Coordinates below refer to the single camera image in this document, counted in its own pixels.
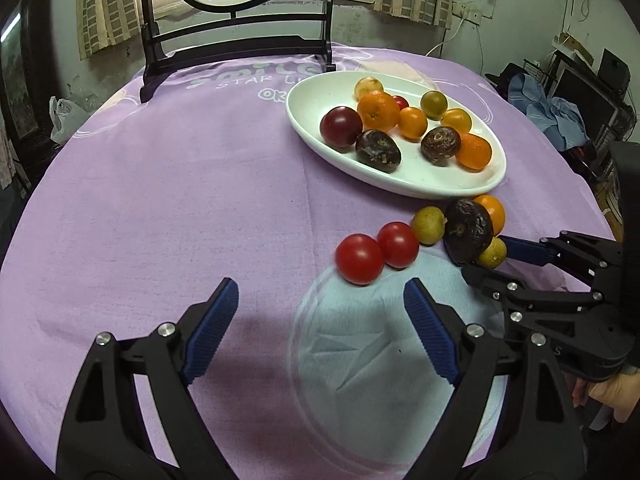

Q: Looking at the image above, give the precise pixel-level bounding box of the round painted screen black stand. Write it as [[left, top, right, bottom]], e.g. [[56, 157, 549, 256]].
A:
[[139, 0, 337, 104]]

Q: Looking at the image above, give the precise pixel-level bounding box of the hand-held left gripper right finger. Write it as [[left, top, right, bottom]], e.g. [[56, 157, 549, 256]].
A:
[[403, 277, 586, 480]]

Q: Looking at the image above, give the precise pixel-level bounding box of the white oval plate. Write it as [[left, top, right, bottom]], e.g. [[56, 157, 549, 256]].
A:
[[285, 72, 507, 198]]

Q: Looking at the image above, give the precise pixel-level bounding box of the white cable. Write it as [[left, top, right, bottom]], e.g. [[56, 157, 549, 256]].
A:
[[425, 15, 471, 57]]

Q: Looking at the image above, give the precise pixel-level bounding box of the computer monitor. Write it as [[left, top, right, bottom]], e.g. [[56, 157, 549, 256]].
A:
[[550, 55, 631, 161]]

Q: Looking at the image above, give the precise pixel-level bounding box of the black speaker box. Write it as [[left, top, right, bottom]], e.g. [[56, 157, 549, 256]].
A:
[[598, 48, 632, 95]]

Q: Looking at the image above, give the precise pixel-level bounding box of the blue crumpled cloth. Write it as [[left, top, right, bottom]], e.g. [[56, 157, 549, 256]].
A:
[[509, 72, 591, 152]]

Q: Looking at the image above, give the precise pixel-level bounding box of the dark framed painting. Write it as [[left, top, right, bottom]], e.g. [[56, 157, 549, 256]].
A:
[[0, 0, 41, 146]]

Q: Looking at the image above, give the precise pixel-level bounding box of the white plastic bag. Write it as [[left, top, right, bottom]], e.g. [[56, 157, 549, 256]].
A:
[[49, 96, 93, 146]]

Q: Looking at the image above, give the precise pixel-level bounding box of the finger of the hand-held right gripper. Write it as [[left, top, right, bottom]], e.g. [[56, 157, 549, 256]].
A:
[[500, 231, 624, 291], [461, 264, 609, 344]]

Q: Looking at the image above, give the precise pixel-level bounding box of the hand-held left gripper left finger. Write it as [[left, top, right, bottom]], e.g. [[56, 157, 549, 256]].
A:
[[55, 277, 240, 480]]

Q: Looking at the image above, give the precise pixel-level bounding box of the small orange round fruit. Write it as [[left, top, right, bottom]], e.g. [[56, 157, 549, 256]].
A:
[[440, 108, 472, 135], [397, 106, 429, 141], [472, 194, 506, 237]]

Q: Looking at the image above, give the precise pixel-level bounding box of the person's right hand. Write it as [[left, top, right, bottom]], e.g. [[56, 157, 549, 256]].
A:
[[572, 366, 640, 426]]

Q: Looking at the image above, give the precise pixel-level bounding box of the dark red plum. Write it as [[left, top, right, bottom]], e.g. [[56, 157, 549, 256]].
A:
[[320, 106, 364, 150]]

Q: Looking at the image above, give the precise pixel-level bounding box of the dark purple passion fruit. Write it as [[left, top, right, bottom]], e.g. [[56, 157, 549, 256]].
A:
[[420, 126, 462, 167], [355, 130, 401, 175], [444, 199, 495, 266]]

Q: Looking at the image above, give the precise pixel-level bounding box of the yellow streaked round fruit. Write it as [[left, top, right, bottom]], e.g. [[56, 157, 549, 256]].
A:
[[354, 76, 386, 102]]

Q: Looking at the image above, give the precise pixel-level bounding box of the small yellow-green fruit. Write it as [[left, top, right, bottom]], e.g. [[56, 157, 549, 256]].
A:
[[476, 236, 508, 269], [411, 206, 447, 247]]

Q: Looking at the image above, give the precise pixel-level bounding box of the orange tangerine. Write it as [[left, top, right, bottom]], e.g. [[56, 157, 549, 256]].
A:
[[455, 132, 493, 172], [357, 90, 401, 133]]

